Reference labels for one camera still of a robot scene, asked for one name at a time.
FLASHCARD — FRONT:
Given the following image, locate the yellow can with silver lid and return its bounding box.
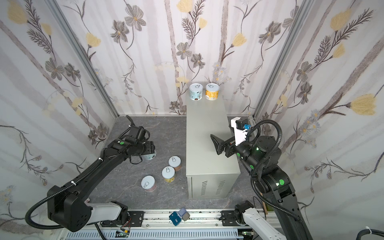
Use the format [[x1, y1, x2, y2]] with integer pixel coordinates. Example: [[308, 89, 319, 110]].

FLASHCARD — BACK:
[[162, 166, 176, 183]]

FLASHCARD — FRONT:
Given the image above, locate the light blue labelled can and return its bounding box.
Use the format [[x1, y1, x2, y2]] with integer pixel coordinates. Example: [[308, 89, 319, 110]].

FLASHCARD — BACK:
[[189, 83, 204, 101]]

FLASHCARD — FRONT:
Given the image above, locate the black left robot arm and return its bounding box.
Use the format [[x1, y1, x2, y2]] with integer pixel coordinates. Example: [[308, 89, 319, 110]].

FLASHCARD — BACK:
[[47, 126, 155, 232]]

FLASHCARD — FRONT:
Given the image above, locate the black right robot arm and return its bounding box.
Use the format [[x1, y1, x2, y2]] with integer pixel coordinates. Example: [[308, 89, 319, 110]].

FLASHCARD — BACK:
[[211, 133, 312, 240]]

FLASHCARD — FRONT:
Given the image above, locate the grey metal cabinet counter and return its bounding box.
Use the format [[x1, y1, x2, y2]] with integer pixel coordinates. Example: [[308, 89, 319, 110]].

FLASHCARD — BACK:
[[186, 96, 241, 199]]

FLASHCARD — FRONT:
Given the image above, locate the brown labelled can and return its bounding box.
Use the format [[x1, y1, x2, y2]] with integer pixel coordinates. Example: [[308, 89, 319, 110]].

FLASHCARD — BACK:
[[169, 156, 182, 172]]

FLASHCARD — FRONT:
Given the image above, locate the pink labelled can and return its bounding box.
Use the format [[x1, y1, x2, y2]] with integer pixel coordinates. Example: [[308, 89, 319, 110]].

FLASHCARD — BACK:
[[141, 175, 157, 193]]

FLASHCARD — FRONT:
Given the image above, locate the small blue grey device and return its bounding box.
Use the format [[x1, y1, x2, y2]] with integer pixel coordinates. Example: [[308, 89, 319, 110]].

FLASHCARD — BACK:
[[169, 208, 190, 226]]

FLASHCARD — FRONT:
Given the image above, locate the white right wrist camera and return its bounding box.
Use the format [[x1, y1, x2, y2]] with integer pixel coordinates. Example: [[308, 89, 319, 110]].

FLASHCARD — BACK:
[[231, 117, 251, 146]]

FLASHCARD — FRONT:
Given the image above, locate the black corrugated right cable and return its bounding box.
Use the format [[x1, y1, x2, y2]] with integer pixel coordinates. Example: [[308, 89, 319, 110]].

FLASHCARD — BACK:
[[244, 119, 304, 223]]

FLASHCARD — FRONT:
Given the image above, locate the black corrugated cable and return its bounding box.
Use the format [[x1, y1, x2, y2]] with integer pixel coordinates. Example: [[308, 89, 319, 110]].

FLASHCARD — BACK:
[[24, 155, 103, 230], [244, 119, 304, 223]]

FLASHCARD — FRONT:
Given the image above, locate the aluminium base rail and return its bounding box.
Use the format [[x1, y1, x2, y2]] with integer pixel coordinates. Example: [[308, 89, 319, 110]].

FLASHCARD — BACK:
[[56, 208, 280, 240]]

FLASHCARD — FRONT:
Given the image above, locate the black corrugated left cable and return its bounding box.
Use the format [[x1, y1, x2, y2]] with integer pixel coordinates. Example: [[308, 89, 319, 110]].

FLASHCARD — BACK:
[[24, 155, 103, 230]]

